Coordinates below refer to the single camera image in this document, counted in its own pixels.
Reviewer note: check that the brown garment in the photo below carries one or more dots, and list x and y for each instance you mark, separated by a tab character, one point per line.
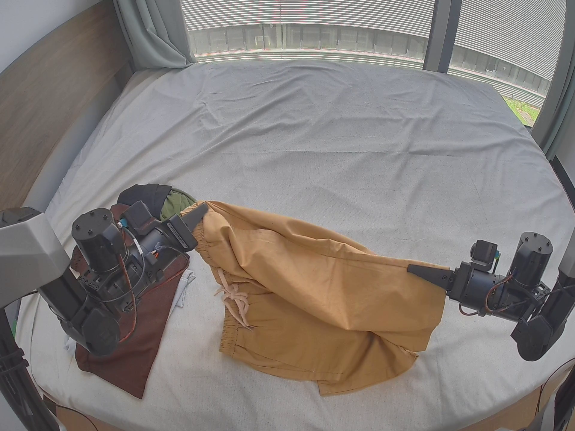
134	353

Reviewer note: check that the pale blue garment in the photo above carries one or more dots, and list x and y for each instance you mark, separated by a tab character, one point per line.
182	290

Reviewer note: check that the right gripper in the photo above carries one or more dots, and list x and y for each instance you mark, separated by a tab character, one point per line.
471	285

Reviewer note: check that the black garment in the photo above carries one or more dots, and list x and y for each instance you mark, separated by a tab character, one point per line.
143	193

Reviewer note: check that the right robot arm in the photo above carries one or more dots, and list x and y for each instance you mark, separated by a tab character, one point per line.
532	258

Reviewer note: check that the green garment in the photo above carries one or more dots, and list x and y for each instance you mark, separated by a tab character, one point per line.
173	204

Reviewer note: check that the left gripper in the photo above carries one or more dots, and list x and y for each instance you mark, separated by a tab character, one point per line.
173	240

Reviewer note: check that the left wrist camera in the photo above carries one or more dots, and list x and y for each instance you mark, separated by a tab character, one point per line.
139	218

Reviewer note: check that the window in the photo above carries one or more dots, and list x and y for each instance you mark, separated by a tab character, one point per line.
314	7

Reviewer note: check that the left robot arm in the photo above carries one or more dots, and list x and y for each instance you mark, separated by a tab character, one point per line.
94	240

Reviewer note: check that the blue-green curtain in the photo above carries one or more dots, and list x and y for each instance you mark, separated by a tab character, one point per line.
148	25

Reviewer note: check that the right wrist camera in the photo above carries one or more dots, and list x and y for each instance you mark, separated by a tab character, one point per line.
483	252

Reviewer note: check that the bed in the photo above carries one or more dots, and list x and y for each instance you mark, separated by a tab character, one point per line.
314	151

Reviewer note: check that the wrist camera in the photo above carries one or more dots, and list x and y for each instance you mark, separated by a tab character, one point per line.
139	218
483	252

